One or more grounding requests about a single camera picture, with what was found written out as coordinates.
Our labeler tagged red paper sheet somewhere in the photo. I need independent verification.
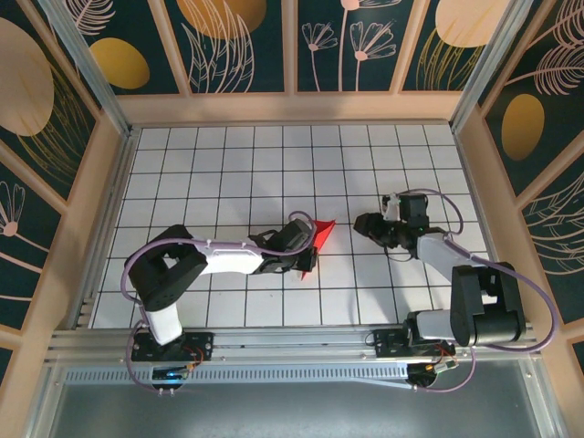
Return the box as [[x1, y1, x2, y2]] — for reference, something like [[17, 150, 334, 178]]
[[298, 219, 338, 282]]

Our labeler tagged grey metal sheet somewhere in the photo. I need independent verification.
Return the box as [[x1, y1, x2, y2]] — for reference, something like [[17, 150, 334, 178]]
[[26, 381, 560, 438]]

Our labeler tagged right controller board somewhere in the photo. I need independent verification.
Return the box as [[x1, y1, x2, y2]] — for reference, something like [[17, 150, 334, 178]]
[[407, 360, 459, 389]]

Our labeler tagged controller board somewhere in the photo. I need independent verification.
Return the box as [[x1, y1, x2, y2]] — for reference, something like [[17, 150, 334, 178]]
[[407, 360, 459, 389], [151, 363, 192, 382]]

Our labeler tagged left controller board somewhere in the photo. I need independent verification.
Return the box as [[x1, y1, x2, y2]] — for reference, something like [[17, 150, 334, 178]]
[[151, 363, 192, 382]]

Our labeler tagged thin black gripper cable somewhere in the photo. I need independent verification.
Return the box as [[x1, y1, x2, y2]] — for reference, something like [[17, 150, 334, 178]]
[[381, 243, 420, 263]]

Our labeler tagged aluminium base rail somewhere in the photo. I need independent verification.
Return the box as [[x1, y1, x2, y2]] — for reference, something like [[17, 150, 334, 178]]
[[45, 322, 542, 366]]

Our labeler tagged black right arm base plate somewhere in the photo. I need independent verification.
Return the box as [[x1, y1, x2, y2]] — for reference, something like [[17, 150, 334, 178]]
[[372, 327, 456, 360]]

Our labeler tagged slotted grey cable duct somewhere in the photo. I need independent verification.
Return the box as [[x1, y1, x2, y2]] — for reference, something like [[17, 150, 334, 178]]
[[66, 362, 412, 385]]

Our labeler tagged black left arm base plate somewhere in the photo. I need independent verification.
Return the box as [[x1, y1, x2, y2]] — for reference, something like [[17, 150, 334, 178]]
[[130, 331, 215, 362]]

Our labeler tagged aluminium frame post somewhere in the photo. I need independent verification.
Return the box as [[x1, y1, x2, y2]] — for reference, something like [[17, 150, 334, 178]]
[[36, 0, 137, 141], [448, 0, 536, 134]]

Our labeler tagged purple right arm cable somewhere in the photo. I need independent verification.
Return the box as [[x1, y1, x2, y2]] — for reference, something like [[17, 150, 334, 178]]
[[401, 188, 560, 394]]

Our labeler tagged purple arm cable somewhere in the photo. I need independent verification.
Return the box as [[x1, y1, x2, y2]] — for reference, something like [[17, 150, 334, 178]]
[[122, 210, 317, 396], [401, 188, 560, 394]]

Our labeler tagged aluminium side rail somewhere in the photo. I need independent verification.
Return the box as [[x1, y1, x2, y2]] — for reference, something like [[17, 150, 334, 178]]
[[68, 127, 138, 329]]

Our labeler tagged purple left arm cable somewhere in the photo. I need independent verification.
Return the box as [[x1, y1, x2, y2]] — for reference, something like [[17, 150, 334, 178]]
[[122, 210, 317, 396]]

